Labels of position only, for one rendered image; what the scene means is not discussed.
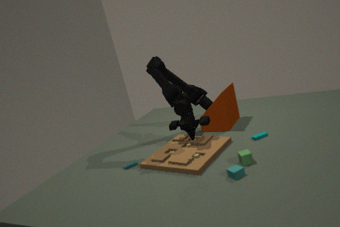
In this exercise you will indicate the cyan rectangular block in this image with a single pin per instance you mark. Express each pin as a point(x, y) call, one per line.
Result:
point(260, 135)

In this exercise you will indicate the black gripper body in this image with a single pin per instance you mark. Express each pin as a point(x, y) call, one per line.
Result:
point(204, 120)

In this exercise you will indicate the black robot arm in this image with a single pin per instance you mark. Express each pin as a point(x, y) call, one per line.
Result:
point(178, 94)

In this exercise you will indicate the teal cube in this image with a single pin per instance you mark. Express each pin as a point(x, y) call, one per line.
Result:
point(235, 172)

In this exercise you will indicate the teal flat bar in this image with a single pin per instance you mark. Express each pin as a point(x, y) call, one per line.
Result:
point(130, 165)

